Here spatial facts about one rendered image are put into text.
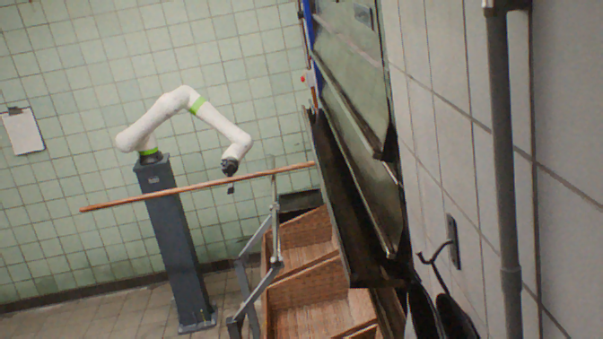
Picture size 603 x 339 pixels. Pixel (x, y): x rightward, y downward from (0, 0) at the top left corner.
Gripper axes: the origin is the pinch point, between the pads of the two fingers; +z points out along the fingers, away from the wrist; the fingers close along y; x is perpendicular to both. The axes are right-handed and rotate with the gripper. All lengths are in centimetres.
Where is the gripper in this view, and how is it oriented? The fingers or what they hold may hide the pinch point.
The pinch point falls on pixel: (227, 180)
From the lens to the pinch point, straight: 280.4
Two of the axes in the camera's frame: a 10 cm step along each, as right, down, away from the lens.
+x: -9.8, 1.9, 0.1
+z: 0.5, 3.4, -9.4
